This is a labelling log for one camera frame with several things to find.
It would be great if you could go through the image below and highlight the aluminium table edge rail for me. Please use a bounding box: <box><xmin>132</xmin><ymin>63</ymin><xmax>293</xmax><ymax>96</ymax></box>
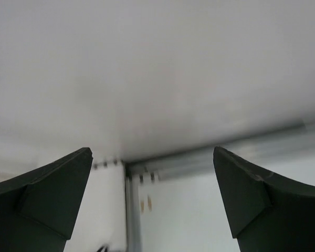
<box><xmin>125</xmin><ymin>121</ymin><xmax>315</xmax><ymax>251</ymax></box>

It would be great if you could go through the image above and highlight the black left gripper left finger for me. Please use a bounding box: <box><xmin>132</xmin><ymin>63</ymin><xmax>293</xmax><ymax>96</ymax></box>
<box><xmin>0</xmin><ymin>148</ymin><xmax>92</xmax><ymax>251</ymax></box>

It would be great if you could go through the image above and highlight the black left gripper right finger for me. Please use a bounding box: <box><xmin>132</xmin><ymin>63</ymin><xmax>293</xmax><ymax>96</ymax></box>
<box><xmin>213</xmin><ymin>146</ymin><xmax>315</xmax><ymax>251</ymax></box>

